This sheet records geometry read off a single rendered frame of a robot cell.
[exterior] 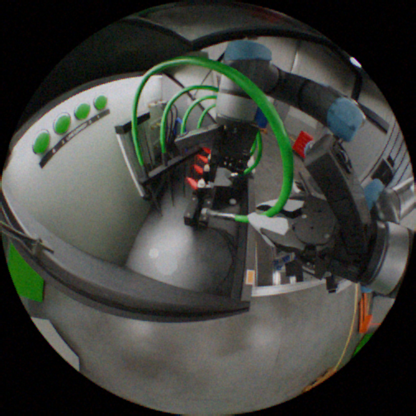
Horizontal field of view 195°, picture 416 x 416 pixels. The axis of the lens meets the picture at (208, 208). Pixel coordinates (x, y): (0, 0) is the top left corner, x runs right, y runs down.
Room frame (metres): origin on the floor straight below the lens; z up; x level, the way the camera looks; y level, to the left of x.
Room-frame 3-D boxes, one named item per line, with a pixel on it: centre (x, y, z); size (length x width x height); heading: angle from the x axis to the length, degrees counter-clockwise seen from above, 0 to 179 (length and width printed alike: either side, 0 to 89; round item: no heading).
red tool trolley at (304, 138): (3.81, -2.79, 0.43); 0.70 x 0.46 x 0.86; 28
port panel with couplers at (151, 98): (0.51, 0.29, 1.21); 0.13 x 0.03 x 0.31; 178
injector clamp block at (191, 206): (0.38, 0.03, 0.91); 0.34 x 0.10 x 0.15; 178
